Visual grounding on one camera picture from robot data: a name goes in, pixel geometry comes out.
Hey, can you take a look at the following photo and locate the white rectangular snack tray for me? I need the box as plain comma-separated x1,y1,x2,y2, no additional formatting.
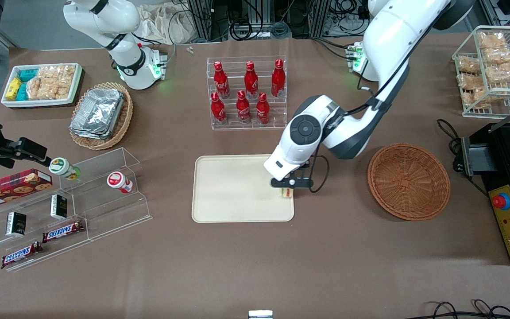
0,62,83,109

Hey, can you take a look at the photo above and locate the beige plastic tray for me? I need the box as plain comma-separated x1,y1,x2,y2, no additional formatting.
192,154,295,223

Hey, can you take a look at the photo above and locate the aluminium foil tray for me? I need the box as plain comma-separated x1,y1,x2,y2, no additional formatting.
71,87,125,134
70,126,114,140

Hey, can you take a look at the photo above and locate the oval wicker basket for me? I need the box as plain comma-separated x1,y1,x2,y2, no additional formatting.
69,82,134,151

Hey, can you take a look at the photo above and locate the round brown wicker basket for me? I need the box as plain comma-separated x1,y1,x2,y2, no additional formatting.
367,143,451,222

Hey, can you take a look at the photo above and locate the green capped small bottle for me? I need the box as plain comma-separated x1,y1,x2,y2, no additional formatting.
49,157,81,181

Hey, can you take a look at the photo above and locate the red tartan cookie box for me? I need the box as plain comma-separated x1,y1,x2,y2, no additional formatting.
0,168,54,211

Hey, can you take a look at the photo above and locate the small black white box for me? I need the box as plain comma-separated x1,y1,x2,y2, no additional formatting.
5,211,27,237
50,194,68,221

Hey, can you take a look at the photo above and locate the clear rice cracker packet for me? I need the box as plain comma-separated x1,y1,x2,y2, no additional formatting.
27,77,44,101
41,80,72,101
38,65,77,83

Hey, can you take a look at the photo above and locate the yellow snack packet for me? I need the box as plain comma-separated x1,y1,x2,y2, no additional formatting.
5,77,23,101

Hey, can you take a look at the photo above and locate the clear acrylic bottle rack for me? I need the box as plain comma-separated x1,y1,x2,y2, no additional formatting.
206,56,288,131

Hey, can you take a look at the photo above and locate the snickers chocolate bar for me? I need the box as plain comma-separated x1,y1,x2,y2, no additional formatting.
1,241,43,270
42,220,85,244

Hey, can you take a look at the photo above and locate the red cola bottle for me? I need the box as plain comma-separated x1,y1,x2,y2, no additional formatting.
213,61,231,99
210,91,228,125
243,61,259,99
271,58,286,98
255,92,271,126
236,90,252,125

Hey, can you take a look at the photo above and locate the clear acrylic stepped shelf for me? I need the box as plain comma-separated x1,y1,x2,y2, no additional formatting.
0,147,153,272

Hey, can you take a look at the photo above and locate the red capped small bottle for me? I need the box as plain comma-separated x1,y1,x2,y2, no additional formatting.
106,171,134,195

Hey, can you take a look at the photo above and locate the white cloth bag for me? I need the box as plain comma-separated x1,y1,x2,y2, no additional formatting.
137,2,194,45

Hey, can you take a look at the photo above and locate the clear fried snack packet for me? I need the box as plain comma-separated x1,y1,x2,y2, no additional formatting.
483,47,510,65
457,56,482,75
485,62,510,83
463,87,499,109
457,73,486,89
478,31,507,50

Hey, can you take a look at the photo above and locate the black countertop appliance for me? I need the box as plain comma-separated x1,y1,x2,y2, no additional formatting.
460,121,510,187

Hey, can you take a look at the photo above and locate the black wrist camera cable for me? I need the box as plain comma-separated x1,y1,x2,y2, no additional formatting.
308,27,415,194

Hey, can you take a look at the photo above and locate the black background cable bundle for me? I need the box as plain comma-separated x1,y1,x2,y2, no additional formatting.
213,0,371,41

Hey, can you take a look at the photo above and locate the black appliance power cable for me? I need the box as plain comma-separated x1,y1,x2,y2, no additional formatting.
437,119,490,198

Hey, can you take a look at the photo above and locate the aluminium frame post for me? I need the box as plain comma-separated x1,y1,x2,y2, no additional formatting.
310,0,333,39
187,0,214,42

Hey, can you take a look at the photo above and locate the white wire basket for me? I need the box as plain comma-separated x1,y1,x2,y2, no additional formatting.
452,25,510,118

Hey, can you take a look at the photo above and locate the black floor cable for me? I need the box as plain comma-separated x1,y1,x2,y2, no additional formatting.
414,300,510,319

